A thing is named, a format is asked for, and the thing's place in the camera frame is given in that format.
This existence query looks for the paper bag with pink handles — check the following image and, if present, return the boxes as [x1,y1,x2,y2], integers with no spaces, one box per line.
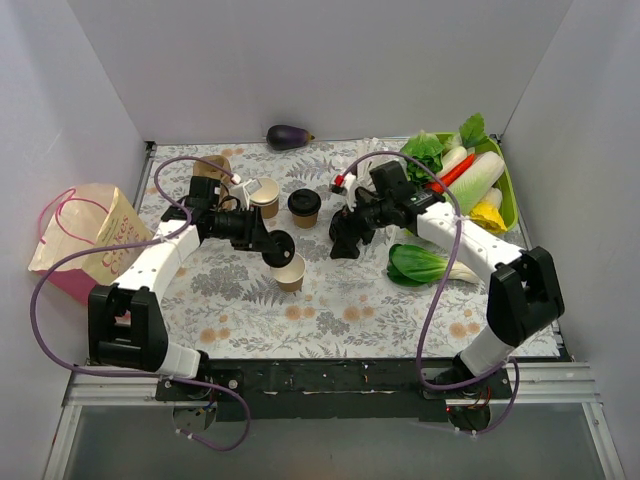
[28,183,152,305]

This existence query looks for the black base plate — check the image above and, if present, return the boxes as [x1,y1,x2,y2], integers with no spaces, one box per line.
[155,358,512,422]

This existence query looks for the purple eggplant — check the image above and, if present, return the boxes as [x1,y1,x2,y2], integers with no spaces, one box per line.
[266,124,315,151]

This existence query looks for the white radish with leaves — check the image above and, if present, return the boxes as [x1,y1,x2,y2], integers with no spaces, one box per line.
[437,113,488,178]

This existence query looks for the bok choy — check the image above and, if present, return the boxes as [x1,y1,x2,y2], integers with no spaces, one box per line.
[386,244,449,287]

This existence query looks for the yellow flower vegetable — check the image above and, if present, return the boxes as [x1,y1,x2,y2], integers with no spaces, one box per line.
[469,188,507,235]

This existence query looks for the orange carrot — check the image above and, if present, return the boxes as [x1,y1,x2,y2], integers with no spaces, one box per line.
[426,153,476,194]

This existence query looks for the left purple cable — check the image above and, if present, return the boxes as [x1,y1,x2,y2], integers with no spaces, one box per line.
[29,155,251,452]

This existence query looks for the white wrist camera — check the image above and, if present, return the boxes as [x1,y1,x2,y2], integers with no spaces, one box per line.
[228,174,262,209]
[329,172,360,211]

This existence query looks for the stack of paper cups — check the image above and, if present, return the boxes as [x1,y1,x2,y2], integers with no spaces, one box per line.
[249,177,280,220]

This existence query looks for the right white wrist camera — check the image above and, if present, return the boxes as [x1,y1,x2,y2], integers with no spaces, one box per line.
[329,172,360,211]

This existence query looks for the purple cable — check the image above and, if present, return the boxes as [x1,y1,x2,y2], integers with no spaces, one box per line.
[29,155,251,452]
[337,151,520,435]

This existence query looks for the stack of black lids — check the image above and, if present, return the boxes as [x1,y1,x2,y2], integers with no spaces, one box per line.
[329,209,350,242]

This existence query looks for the green lettuce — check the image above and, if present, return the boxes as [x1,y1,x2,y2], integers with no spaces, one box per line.
[400,131,444,186]

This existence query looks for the brown paper cup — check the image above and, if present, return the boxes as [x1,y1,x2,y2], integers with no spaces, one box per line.
[290,209,318,229]
[271,253,306,293]

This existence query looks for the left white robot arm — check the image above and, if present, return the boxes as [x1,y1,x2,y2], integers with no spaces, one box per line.
[88,176,295,400]

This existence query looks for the green plastic basket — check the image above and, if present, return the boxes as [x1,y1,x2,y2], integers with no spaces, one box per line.
[433,133,518,232]

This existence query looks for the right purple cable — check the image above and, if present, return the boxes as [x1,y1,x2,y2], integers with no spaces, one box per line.
[337,151,520,435]

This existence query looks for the floral table mat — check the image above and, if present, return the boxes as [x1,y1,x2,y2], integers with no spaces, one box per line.
[139,140,487,358]

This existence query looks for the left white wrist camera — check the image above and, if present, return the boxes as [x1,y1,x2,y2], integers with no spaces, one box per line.
[228,174,262,209]

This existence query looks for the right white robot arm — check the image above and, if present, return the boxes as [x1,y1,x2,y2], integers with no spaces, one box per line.
[330,152,565,398]

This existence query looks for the cardboard cup carrier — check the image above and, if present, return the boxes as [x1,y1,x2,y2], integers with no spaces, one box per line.
[192,155,231,187]

